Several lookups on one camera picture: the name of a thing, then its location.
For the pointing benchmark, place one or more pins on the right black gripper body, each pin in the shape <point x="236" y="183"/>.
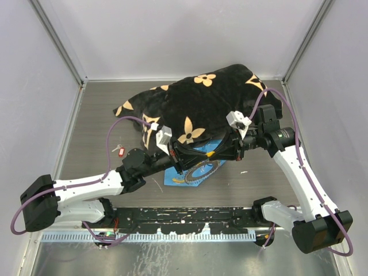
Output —
<point x="239" y="142"/>

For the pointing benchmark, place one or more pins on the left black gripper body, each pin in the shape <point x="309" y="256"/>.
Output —
<point x="171" y="150"/>

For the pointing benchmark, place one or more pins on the large metal keyring with rings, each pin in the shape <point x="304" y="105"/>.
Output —
<point x="201" y="171"/>

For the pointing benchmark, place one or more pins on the red key tag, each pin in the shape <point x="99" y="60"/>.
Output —
<point x="119" y="150"/>

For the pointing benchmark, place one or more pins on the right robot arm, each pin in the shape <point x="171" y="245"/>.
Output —
<point x="319" y="224"/>

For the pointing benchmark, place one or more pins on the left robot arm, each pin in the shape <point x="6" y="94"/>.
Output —
<point x="47" y="201"/>

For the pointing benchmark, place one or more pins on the blue cartoon print cloth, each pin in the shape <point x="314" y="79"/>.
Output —
<point x="172" y="178"/>

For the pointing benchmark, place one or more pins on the black floral plush pillow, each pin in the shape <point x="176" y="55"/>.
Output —
<point x="195" y="108"/>

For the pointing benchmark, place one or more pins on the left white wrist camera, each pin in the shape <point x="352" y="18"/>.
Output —
<point x="163" y="137"/>

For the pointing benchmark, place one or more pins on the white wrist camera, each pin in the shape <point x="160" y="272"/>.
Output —
<point x="163" y="137"/>
<point x="237" y="121"/>

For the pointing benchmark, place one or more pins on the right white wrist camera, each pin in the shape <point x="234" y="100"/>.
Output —
<point x="237" y="121"/>

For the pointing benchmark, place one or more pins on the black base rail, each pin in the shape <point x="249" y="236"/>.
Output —
<point x="226" y="220"/>

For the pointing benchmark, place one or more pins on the white slotted cable duct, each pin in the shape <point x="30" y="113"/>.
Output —
<point x="204" y="236"/>

